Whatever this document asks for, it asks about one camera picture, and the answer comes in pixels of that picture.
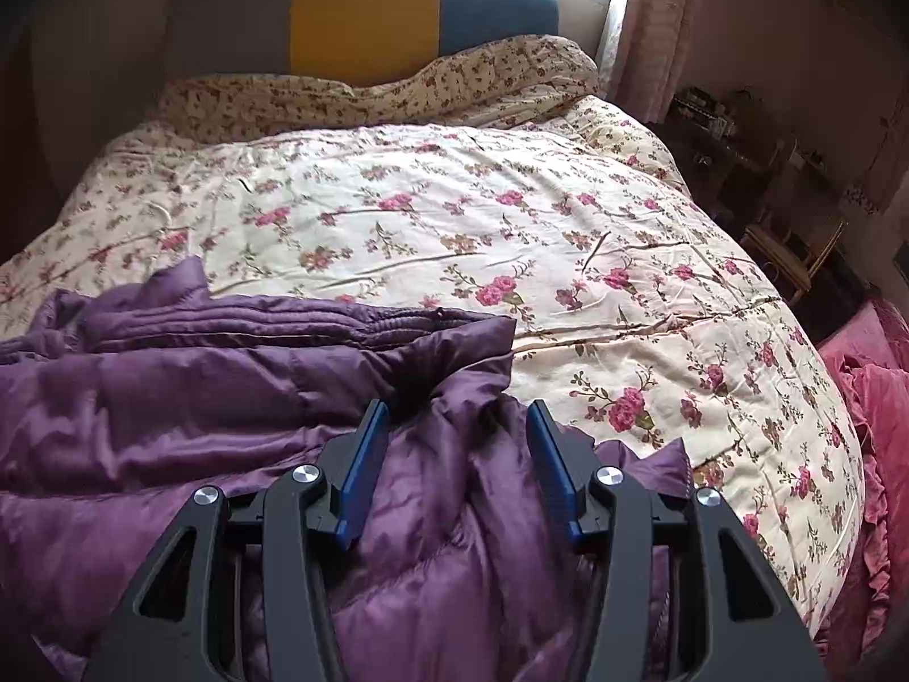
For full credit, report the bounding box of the pink patterned curtain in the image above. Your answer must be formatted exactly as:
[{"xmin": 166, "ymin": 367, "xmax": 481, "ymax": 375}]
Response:
[{"xmin": 607, "ymin": 0, "xmax": 718, "ymax": 115}]

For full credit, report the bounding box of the cluttered small wooden table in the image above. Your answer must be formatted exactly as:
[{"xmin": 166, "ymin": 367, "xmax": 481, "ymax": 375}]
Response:
[{"xmin": 668, "ymin": 85, "xmax": 789, "ymax": 182}]

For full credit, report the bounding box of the large-floral cream quilt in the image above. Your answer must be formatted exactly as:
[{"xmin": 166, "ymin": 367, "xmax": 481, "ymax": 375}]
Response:
[{"xmin": 0, "ymin": 95, "xmax": 868, "ymax": 655}]

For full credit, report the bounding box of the purple puffer jacket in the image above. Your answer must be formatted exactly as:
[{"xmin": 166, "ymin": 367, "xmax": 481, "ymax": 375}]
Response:
[{"xmin": 0, "ymin": 256, "xmax": 693, "ymax": 682}]

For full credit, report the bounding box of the grey yellow blue headboard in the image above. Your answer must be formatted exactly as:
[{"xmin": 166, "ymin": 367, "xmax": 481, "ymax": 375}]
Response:
[{"xmin": 166, "ymin": 0, "xmax": 558, "ymax": 90}]

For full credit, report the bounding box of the pink ruffled cloth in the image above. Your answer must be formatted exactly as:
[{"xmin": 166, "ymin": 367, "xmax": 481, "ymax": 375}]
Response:
[{"xmin": 816, "ymin": 298, "xmax": 909, "ymax": 682}]

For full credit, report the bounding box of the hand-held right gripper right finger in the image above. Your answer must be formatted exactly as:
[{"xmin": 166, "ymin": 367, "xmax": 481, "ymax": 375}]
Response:
[{"xmin": 526, "ymin": 398, "xmax": 828, "ymax": 682}]

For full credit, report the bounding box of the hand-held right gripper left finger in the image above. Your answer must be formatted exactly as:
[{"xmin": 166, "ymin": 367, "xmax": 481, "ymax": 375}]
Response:
[{"xmin": 81, "ymin": 398, "xmax": 391, "ymax": 682}]

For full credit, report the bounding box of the floral pillow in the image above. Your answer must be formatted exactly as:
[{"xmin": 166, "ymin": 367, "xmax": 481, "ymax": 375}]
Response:
[{"xmin": 145, "ymin": 34, "xmax": 601, "ymax": 147}]

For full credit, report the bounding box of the wooden chair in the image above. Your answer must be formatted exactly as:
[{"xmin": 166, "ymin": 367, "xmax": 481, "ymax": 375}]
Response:
[{"xmin": 742, "ymin": 217, "xmax": 849, "ymax": 303}]

